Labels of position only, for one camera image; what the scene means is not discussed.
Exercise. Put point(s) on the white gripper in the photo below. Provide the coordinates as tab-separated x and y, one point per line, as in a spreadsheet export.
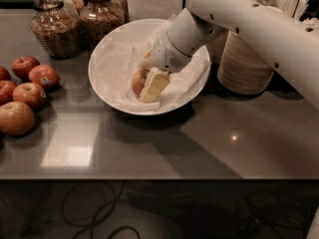
164	56

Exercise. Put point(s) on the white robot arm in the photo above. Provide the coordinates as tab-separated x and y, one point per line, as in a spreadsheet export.
288	47

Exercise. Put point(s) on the white bowl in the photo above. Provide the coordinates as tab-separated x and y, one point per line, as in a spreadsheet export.
109	93

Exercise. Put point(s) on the red apple with sticker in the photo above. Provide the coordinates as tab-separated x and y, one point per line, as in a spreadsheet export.
30	94
45	76

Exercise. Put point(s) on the red apple centre with sticker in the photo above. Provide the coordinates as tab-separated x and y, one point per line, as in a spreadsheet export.
30	94

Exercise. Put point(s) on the large red apple front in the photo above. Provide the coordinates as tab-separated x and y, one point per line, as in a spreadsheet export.
16	118

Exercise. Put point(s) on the white paper liner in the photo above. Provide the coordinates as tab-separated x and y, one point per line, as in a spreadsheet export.
116	67

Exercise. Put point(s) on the back stack of paper bowls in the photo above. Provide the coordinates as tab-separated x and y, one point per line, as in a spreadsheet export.
215	47

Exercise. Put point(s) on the stack of paper bowls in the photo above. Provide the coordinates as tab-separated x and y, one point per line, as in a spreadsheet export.
215	47
241	70

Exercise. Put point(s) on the glass granola jar right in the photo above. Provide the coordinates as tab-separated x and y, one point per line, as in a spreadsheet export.
100	17

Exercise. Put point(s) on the front stack of paper bowls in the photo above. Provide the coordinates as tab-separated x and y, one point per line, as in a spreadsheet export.
241	70

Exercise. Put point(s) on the glass granola jar left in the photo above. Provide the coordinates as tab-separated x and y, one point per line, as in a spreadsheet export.
56	30

